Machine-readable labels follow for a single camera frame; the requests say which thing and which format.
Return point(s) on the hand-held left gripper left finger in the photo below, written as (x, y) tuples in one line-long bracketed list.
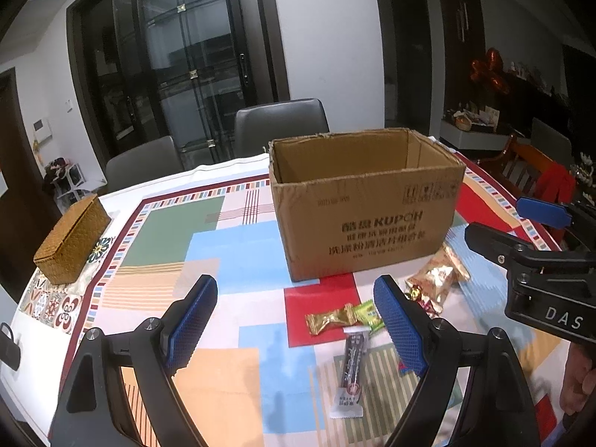
[(193, 321)]

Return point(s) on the grey chair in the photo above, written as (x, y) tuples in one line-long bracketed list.
[(144, 163), (279, 125), (552, 142)]

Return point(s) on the woven straw lidded box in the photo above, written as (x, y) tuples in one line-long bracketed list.
[(70, 242)]

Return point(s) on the dark framed glass doors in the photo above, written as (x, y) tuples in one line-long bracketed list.
[(186, 56)]

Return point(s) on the white shoe shelf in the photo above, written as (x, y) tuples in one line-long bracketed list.
[(70, 179)]

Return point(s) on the brown cardboard box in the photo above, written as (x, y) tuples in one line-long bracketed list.
[(372, 223)]

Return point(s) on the dark wooden wardrobe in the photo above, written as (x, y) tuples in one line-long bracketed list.
[(461, 70)]

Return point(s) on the person's right hand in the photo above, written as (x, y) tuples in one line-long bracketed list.
[(579, 382)]

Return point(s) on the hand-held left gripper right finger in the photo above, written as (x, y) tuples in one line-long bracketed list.
[(398, 321)]

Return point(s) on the white wall intercom panel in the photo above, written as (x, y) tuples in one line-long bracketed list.
[(42, 130)]

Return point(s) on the dark wooden door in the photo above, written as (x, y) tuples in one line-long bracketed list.
[(18, 149)]

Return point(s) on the red cloth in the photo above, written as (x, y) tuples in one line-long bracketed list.
[(556, 184)]

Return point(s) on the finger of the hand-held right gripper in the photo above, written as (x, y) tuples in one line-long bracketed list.
[(542, 212), (493, 244)]

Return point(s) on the pale green wrapped candy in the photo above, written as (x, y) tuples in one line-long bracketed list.
[(368, 314)]

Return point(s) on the white low cabinet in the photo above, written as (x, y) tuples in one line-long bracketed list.
[(470, 137)]

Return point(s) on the brown wooden chair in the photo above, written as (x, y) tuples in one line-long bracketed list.
[(517, 167)]

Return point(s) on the colourful patterned tablecloth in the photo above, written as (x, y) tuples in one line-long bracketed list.
[(233, 251)]

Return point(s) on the dark snack bar packet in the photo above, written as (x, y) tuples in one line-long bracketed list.
[(354, 358)]

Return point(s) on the tan pastry packet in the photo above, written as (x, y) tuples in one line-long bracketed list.
[(435, 277)]

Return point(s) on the gold candy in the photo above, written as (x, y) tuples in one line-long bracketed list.
[(326, 320)]

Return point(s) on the red foil balloon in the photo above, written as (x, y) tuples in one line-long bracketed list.
[(489, 70)]

